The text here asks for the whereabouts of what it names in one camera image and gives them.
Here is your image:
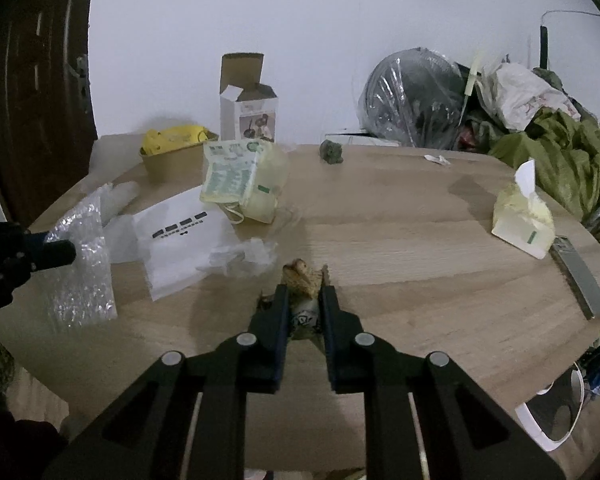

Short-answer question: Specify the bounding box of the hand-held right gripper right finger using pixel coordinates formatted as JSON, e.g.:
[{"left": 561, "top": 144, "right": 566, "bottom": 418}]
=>
[{"left": 321, "top": 285, "right": 564, "bottom": 480}]

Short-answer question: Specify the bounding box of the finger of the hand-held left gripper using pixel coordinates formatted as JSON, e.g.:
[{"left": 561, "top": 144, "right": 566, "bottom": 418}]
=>
[{"left": 26, "top": 233, "right": 77, "bottom": 273}]

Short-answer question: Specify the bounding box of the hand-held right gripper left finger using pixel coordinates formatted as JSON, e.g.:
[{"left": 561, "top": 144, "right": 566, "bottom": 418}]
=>
[{"left": 42, "top": 284, "right": 289, "bottom": 480}]

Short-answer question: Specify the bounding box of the clear bubble wrap sheet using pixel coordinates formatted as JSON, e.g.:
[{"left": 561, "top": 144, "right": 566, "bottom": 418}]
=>
[{"left": 44, "top": 192, "right": 118, "bottom": 333}]

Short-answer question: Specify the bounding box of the brown wrapper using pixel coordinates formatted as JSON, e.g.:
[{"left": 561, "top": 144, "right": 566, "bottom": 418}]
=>
[{"left": 259, "top": 258, "right": 331, "bottom": 343}]

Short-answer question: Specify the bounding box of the white printed plastic bag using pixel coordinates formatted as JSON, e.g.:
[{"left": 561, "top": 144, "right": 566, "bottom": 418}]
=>
[{"left": 131, "top": 186, "right": 242, "bottom": 304}]

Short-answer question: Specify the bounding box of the translucent plastic bag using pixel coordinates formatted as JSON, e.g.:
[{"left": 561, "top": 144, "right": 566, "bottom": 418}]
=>
[{"left": 99, "top": 181, "right": 142, "bottom": 228}]

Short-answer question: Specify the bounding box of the crumpled clear plastic wrap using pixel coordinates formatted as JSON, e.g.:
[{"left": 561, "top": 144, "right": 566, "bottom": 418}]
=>
[{"left": 206, "top": 236, "right": 279, "bottom": 279}]

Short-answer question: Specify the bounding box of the white foam sheet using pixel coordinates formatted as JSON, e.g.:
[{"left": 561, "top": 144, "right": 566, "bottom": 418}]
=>
[{"left": 91, "top": 134, "right": 148, "bottom": 196}]

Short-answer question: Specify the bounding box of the brown paper bowl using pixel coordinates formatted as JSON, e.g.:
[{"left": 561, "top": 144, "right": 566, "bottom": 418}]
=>
[{"left": 138, "top": 131, "right": 220, "bottom": 184}]

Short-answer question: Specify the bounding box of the dark brown door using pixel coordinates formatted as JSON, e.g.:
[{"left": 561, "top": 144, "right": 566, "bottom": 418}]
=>
[{"left": 0, "top": 0, "right": 100, "bottom": 228}]

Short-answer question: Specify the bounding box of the yellow plastic bag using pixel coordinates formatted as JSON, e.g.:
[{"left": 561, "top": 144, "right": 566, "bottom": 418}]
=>
[{"left": 142, "top": 125, "right": 207, "bottom": 157}]

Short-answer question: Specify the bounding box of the green face mask package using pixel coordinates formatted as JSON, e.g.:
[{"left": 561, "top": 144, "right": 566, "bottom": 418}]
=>
[{"left": 200, "top": 139, "right": 292, "bottom": 224}]

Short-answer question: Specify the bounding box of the green crumpled wad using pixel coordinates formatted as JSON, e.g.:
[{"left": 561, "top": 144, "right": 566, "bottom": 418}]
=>
[{"left": 319, "top": 139, "right": 346, "bottom": 166}]

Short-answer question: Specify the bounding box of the opened yellow tissue pack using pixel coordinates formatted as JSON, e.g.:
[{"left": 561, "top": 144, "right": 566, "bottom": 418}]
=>
[{"left": 491, "top": 159, "right": 556, "bottom": 260}]

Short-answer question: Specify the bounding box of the open white cardboard box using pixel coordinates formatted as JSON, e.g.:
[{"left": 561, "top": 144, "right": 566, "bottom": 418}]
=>
[{"left": 219, "top": 52, "right": 280, "bottom": 144}]

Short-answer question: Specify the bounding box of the silver metal bar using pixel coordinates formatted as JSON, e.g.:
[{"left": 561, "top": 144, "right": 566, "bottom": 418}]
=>
[{"left": 549, "top": 234, "right": 600, "bottom": 321}]

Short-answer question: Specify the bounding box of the fan wrapped in plastic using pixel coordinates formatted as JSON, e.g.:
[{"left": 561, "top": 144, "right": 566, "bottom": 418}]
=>
[{"left": 357, "top": 47, "right": 469, "bottom": 151}]

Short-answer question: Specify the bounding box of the olive green cloth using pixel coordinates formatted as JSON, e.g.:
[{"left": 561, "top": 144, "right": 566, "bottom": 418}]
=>
[{"left": 489, "top": 109, "right": 600, "bottom": 223}]

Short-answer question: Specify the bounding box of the pale yellow ribbon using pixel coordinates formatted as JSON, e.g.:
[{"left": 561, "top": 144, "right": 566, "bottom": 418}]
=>
[{"left": 461, "top": 49, "right": 487, "bottom": 127}]

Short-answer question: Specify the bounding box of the white crumpled plastic bag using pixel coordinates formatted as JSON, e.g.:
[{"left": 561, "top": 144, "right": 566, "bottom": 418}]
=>
[{"left": 479, "top": 61, "right": 582, "bottom": 134}]

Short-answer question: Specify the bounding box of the black pole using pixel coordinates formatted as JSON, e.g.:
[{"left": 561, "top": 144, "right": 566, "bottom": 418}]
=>
[{"left": 539, "top": 10, "right": 552, "bottom": 72}]

